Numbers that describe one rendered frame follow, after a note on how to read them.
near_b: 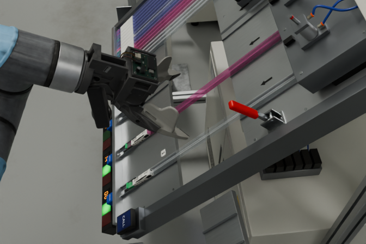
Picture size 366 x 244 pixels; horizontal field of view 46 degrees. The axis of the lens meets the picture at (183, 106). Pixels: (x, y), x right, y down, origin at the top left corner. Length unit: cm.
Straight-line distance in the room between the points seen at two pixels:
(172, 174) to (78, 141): 116
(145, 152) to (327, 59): 51
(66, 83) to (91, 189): 125
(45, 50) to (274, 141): 40
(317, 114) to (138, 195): 47
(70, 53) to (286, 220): 71
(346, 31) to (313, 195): 61
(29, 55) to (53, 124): 148
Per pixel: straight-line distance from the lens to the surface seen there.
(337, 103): 71
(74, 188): 192
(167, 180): 94
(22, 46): 67
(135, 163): 105
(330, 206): 121
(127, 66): 69
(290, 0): 80
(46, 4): 279
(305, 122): 73
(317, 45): 72
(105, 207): 113
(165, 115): 72
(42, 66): 67
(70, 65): 68
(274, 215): 116
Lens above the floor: 166
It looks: 52 degrees down
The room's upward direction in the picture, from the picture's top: straight up
